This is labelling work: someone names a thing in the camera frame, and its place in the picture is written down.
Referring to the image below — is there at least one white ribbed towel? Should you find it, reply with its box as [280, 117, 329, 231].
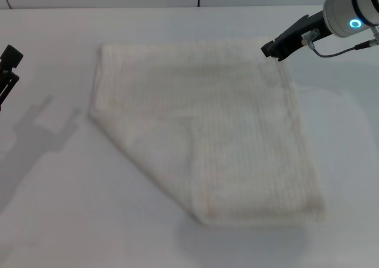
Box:
[88, 35, 327, 229]

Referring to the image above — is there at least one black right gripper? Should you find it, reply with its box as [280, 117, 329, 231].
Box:
[260, 11, 330, 62]

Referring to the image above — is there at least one grey right wrist cable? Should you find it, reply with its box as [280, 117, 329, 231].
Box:
[302, 30, 379, 58]

